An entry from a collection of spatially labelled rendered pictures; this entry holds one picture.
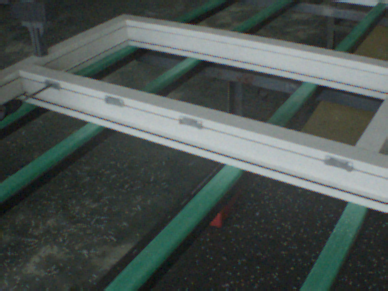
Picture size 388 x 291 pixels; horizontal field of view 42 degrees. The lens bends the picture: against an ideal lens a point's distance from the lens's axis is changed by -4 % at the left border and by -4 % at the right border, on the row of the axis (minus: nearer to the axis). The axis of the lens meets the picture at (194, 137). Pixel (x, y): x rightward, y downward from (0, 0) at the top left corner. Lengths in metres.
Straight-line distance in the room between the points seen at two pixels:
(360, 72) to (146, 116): 0.52
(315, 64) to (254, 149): 0.42
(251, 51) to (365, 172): 0.59
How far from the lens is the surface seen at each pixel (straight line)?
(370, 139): 0.96
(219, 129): 0.98
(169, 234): 0.83
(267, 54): 1.37
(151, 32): 1.55
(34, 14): 1.32
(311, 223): 1.29
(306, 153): 0.92
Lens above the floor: 1.41
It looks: 30 degrees down
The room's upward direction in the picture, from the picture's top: 2 degrees counter-clockwise
